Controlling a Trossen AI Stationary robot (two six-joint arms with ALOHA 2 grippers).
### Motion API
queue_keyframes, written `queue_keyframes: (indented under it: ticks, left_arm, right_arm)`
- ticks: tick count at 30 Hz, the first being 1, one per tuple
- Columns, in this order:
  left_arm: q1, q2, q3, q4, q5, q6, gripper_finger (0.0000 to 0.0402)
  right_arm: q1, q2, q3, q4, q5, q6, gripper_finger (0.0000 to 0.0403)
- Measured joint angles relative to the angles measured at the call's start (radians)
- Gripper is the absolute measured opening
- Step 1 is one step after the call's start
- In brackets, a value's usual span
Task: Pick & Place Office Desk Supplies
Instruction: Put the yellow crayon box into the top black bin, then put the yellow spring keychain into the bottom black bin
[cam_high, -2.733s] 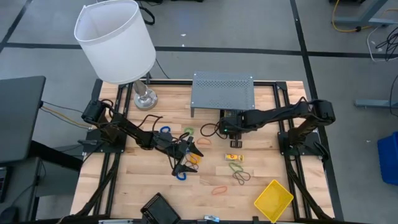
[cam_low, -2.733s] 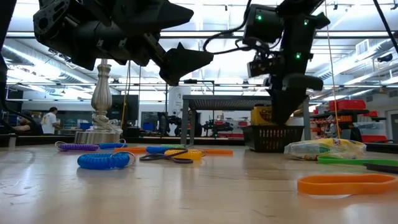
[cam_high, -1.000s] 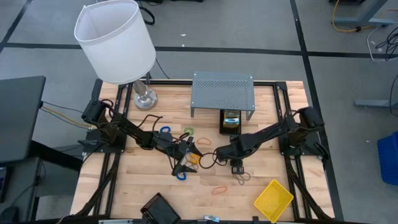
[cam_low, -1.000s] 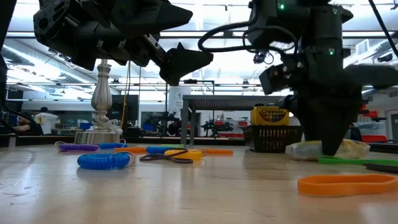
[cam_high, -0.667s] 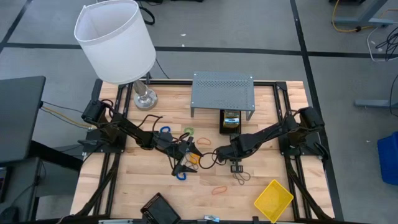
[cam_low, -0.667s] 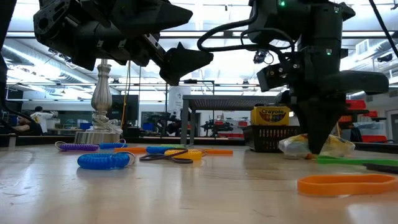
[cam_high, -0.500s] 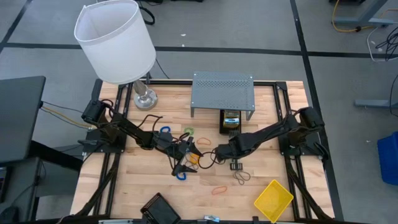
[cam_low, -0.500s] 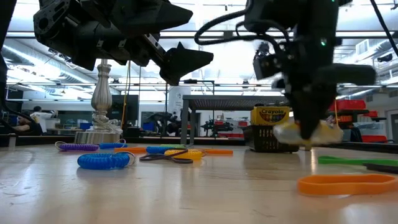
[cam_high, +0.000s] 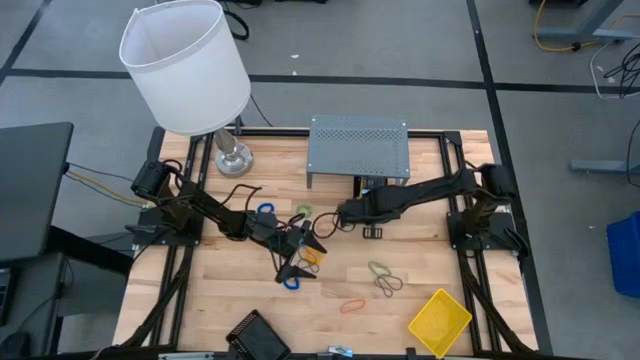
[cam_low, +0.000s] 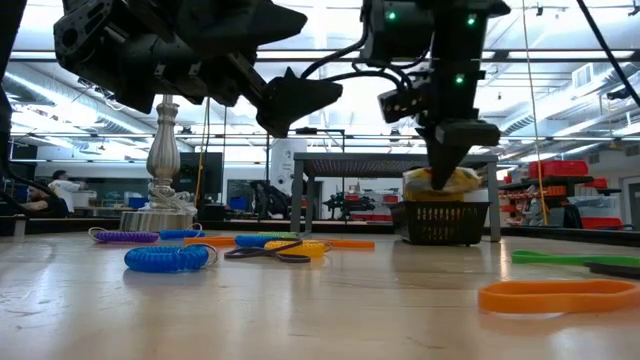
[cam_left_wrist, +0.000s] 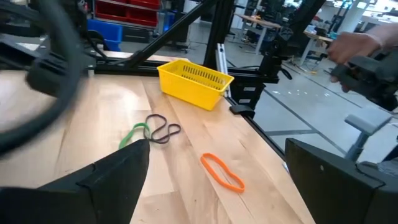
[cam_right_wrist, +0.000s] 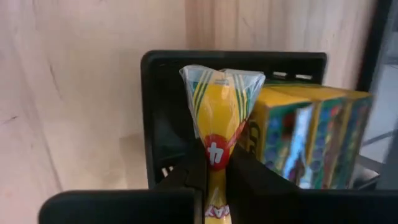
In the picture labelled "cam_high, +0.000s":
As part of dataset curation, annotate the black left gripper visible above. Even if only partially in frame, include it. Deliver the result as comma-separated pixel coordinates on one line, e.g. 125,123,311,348
249,211,329,285

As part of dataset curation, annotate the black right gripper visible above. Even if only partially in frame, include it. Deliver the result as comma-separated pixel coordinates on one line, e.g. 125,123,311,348
340,186,404,241

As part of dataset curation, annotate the black mesh plastic basket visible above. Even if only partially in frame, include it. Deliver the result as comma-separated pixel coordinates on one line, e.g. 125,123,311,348
352,174,389,200
225,309,292,359

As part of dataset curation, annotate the orange rubber band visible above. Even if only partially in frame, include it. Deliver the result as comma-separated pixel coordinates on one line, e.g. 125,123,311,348
339,298,367,315

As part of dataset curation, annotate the yellow plastic basket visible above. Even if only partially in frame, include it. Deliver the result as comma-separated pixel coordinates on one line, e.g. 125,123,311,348
407,287,474,360

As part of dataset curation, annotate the grey desk foot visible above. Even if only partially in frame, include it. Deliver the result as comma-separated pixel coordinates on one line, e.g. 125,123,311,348
570,158,640,176

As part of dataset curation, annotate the black desk top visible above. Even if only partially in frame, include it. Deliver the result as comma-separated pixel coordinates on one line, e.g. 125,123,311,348
0,121,75,265

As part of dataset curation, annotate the grey perforated metal shelf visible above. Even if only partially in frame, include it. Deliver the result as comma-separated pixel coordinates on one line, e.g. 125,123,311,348
305,114,412,195

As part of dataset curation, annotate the white shade silver table lamp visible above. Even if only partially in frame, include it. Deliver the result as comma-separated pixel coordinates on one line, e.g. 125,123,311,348
118,0,255,179

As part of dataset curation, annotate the blue plastic bin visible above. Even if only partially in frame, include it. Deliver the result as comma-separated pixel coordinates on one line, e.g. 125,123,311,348
606,210,640,300

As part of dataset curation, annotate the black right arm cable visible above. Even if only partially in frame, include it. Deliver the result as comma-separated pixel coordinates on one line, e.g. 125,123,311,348
311,211,347,241

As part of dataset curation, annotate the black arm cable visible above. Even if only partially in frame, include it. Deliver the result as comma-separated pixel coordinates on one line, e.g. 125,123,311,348
311,211,347,241
218,183,264,212

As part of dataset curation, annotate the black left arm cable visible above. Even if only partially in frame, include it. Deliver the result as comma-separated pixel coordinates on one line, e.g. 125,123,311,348
218,183,264,212

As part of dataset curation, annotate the black aluminium table frame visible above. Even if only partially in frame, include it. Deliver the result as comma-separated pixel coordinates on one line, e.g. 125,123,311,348
112,126,542,359

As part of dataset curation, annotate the black lamp cord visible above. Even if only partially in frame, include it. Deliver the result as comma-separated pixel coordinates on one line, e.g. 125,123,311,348
248,93,275,128

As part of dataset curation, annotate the silver aluminium rail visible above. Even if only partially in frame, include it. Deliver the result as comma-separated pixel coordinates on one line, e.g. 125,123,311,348
157,351,217,360

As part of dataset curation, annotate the thin yellow wire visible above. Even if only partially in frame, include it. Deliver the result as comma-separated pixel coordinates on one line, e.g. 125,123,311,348
67,169,154,209

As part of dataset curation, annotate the black cable loop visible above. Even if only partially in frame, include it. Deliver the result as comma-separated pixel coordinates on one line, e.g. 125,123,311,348
219,0,251,42

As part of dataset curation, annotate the yellow floor cable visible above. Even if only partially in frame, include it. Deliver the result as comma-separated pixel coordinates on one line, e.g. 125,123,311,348
532,0,640,54

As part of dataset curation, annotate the white floor cable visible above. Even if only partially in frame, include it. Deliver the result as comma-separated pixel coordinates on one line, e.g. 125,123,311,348
589,40,640,101

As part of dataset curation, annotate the grey desk leg frame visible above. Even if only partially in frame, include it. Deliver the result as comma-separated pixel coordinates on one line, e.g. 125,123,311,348
528,0,640,44

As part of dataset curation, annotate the black cable bundle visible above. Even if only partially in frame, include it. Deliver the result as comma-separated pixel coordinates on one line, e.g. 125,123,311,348
603,42,640,100

